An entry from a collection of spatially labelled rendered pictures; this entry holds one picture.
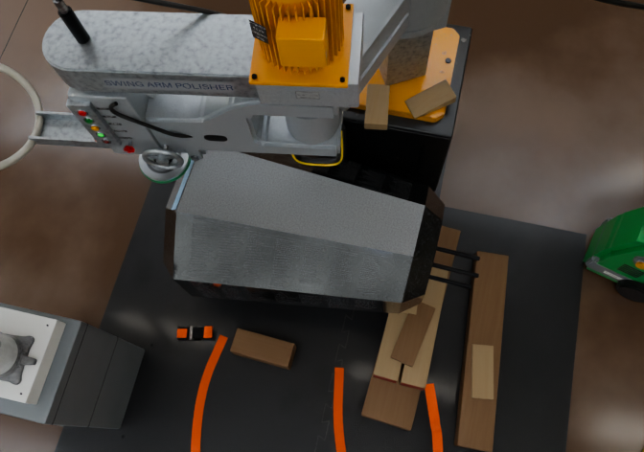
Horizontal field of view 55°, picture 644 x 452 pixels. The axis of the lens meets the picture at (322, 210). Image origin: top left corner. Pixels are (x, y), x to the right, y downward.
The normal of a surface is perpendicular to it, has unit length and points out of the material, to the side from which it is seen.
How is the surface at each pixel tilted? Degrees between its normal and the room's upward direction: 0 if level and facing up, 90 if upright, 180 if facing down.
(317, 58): 90
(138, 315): 0
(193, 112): 4
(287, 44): 90
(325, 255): 45
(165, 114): 4
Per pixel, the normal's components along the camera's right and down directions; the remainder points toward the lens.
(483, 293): -0.06, -0.36
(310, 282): -0.19, 0.40
